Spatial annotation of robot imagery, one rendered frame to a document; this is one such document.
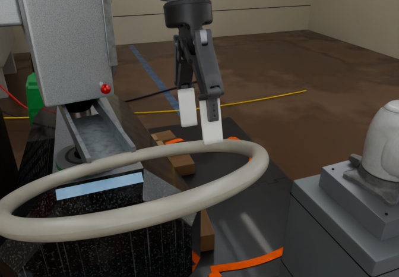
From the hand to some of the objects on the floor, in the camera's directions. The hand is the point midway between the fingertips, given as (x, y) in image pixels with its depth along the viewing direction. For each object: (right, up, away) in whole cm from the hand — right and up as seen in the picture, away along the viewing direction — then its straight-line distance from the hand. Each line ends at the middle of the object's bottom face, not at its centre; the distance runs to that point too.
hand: (199, 127), depth 59 cm
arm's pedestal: (+59, -96, +93) cm, 146 cm away
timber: (-1, -64, +153) cm, 166 cm away
